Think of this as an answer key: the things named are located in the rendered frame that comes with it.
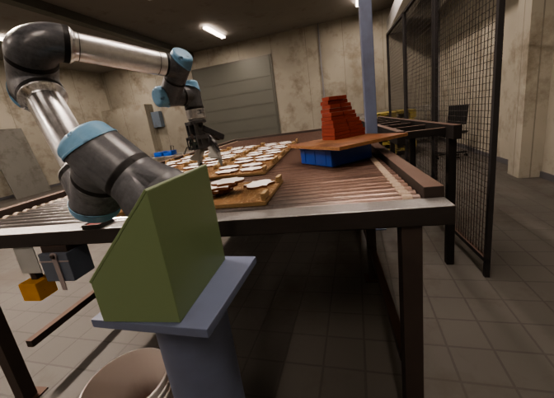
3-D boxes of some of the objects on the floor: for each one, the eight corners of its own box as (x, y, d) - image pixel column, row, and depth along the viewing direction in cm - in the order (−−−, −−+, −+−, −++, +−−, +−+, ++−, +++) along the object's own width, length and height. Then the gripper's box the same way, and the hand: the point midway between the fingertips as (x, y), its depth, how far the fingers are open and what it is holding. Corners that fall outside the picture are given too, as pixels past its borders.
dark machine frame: (458, 269, 202) (462, 124, 177) (401, 271, 210) (396, 132, 185) (383, 177, 484) (380, 116, 459) (359, 179, 492) (356, 119, 467)
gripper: (172, 124, 119) (184, 170, 123) (203, 117, 107) (214, 168, 111) (190, 123, 125) (199, 166, 130) (219, 115, 113) (229, 164, 118)
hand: (211, 166), depth 123 cm, fingers open, 14 cm apart
